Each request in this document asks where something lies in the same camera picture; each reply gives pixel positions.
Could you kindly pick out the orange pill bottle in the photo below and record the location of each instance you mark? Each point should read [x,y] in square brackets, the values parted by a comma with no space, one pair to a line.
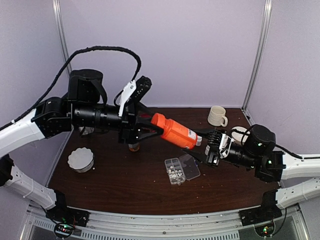
[175,132]

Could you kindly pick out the grey lid pill bottle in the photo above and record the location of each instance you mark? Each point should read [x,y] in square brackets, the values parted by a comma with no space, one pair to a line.
[134,147]

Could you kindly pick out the cream textured mug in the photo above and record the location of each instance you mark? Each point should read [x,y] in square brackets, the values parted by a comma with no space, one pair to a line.
[217,116]

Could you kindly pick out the right aluminium frame post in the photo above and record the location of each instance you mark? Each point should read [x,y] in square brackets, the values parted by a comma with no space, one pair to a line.
[264,30]

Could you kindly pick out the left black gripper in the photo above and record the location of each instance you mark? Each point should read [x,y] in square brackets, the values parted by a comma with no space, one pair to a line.
[129,125]

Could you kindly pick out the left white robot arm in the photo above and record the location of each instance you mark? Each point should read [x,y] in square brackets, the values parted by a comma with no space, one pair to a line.
[18,134]

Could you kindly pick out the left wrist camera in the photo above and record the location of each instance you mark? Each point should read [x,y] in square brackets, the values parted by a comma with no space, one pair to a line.
[133,92]

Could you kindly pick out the aluminium frame post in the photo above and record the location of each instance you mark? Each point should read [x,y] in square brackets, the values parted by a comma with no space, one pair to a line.
[56,4]
[264,30]

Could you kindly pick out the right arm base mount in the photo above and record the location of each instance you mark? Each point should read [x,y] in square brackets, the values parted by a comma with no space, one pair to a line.
[267,211]

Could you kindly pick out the left aluminium frame post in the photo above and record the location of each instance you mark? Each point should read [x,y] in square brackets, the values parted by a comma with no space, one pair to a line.
[56,4]

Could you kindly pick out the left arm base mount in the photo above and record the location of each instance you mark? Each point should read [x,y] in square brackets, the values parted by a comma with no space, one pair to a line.
[62,213]

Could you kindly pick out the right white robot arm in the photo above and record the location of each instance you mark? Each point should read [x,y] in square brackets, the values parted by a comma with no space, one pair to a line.
[297,166]

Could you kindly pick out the white pill bottle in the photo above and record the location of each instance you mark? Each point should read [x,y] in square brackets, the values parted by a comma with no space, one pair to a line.
[198,141]

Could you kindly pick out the yellow interior floral mug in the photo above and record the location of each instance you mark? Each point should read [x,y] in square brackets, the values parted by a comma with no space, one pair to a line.
[84,131]

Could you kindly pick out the front aluminium rail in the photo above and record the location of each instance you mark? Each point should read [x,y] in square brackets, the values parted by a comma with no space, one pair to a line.
[206,226]

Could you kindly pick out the white small bowl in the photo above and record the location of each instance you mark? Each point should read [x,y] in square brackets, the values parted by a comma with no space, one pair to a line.
[239,134]

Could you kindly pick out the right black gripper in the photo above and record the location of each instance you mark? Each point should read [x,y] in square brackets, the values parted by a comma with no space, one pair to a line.
[199,157]

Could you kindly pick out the clear plastic pill organizer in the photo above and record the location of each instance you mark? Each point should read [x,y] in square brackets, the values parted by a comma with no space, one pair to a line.
[181,169]

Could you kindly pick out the white scalloped bowl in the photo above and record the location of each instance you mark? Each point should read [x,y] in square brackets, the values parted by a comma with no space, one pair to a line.
[81,160]

